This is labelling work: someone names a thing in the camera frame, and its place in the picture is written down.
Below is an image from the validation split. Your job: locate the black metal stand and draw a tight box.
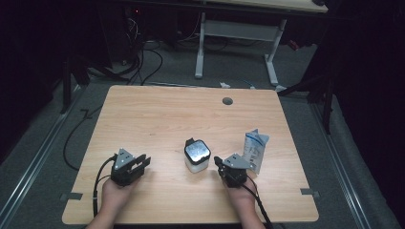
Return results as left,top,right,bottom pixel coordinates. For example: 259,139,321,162
276,71,336,135
59,55,92,115

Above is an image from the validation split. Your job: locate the metal floor rail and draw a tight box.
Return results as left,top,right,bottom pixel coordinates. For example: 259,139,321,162
309,102,373,229
0,85,86,229

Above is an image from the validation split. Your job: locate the right hand-held gripper black cable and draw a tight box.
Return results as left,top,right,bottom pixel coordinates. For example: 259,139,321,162
239,178,275,229

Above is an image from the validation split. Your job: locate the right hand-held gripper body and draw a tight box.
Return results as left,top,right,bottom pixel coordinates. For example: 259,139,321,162
217,153,253,189

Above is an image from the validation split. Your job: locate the glass jar with black lid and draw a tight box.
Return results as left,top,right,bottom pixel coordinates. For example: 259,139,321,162
182,136,212,175

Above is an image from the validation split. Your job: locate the grey tape strip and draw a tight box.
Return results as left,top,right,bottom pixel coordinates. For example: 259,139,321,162
299,187,321,197
59,192,84,201

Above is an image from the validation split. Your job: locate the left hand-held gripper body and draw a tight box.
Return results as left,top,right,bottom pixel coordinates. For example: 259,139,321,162
110,147,144,188

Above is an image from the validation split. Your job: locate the white metal frame desk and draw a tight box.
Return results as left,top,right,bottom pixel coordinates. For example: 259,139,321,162
194,0,330,94

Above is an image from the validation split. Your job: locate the thin black floor cable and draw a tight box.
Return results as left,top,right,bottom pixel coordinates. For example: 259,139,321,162
62,104,105,172

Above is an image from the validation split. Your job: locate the hand-held gripper black cable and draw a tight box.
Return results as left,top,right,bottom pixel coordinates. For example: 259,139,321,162
239,178,275,229
92,154,119,218

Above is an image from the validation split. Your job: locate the left hand-held gripper black cable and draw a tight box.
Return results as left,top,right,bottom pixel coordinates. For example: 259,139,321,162
92,154,119,218

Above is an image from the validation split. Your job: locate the white and blue pouch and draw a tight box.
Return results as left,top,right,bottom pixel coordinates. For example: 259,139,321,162
242,128,270,176

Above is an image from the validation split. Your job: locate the person's right hand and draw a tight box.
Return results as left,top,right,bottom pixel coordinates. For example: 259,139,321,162
223,177,260,215

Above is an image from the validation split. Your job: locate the black floor cable bundle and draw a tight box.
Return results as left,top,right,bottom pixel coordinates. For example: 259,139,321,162
87,39,164,87

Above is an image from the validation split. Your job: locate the person's left hand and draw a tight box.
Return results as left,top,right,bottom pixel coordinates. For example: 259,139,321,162
100,176,141,218

